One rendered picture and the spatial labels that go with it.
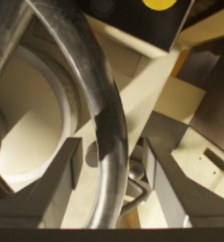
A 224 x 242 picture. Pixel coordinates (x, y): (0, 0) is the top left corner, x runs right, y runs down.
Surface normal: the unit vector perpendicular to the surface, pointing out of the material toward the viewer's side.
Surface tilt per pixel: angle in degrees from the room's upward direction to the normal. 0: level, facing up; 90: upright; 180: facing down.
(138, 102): 90
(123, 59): 90
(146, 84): 90
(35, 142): 120
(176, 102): 90
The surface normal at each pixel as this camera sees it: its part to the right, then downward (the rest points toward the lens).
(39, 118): 0.50, 0.25
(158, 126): 0.00, 0.29
